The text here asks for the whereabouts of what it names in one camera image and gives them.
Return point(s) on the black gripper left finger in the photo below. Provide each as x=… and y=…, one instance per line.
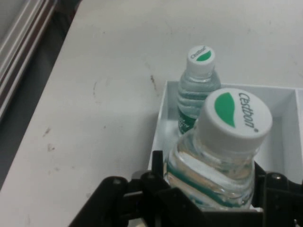
x=111, y=201

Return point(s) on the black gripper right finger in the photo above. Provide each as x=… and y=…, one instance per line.
x=279, y=198

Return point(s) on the green-label water bottle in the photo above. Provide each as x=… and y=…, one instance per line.
x=200, y=56
x=234, y=116

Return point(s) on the white and blue cardboard box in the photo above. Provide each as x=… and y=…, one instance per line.
x=281, y=104

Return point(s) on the aluminium frame rail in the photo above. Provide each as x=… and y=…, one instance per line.
x=16, y=47

